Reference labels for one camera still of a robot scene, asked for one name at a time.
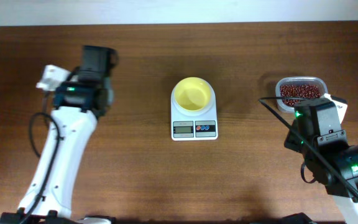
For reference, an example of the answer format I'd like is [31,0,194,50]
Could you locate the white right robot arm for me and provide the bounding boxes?
[285,95,358,223]

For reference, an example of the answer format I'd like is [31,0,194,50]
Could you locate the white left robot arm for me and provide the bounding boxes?
[0,45,119,223]

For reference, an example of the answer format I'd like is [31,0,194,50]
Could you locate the yellow plastic bowl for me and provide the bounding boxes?
[173,77,212,112]

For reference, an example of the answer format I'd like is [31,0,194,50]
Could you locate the white digital kitchen scale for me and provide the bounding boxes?
[170,84,218,141]

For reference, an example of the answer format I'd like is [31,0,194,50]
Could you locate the red adzuki beans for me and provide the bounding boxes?
[280,85,321,99]

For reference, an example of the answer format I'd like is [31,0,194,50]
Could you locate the clear plastic container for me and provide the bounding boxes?
[275,77,328,99]

